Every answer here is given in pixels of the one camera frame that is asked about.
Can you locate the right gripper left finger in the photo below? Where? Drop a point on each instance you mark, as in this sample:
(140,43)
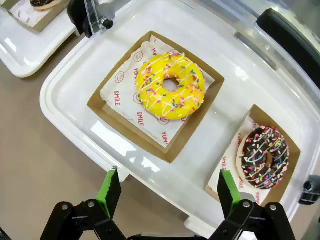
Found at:
(111,190)

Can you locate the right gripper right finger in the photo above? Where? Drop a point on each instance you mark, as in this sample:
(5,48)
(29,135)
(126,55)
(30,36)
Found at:
(226,190)

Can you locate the white printed paper liner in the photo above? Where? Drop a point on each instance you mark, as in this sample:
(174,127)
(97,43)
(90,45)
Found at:
(225,175)
(120,90)
(25,17)

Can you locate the chocolate donut with colourful sprinkles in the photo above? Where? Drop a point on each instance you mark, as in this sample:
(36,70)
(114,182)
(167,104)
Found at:
(252,150)

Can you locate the sprinkled chocolate donut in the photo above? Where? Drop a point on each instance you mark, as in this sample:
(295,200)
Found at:
(294,152)

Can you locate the chocolate glazed donut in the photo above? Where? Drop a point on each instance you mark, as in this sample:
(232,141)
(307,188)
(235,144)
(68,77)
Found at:
(45,3)

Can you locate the yellow donut in cardboard tray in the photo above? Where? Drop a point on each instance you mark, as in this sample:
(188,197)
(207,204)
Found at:
(130,127)

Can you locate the yellow sprinkled donut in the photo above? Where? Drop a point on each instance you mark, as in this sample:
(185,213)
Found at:
(150,95)

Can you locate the black lid hinge knob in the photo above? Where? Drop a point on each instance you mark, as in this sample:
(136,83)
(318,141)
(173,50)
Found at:
(77,17)
(310,187)

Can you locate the white display tray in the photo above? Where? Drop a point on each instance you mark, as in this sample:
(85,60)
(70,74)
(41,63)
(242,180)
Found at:
(37,55)
(82,82)

